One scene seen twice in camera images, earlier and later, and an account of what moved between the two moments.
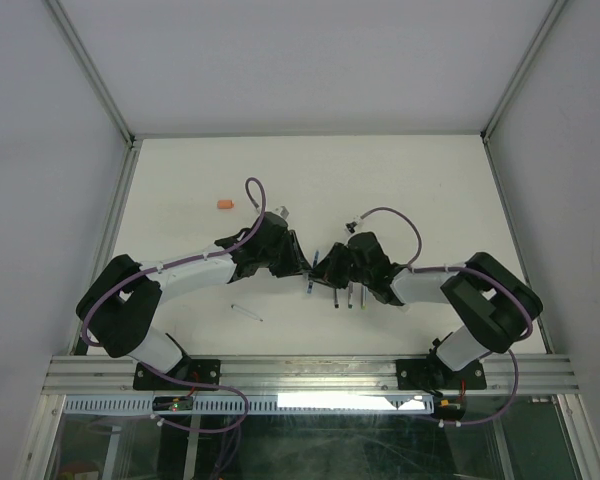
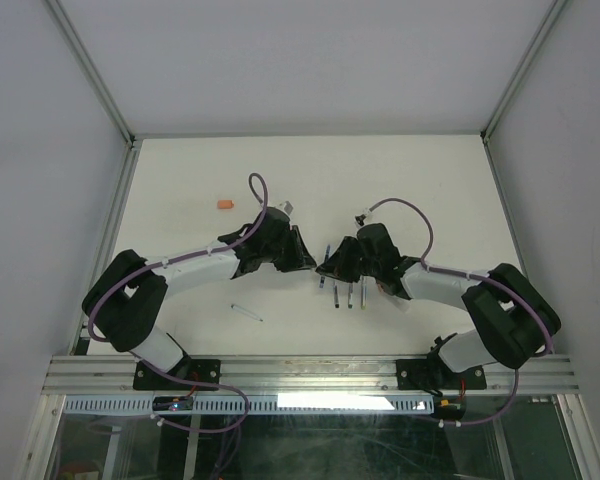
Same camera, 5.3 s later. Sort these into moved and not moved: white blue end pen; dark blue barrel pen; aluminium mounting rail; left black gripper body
Moved: dark blue barrel pen
Not moved: aluminium mounting rail; left black gripper body; white blue end pen
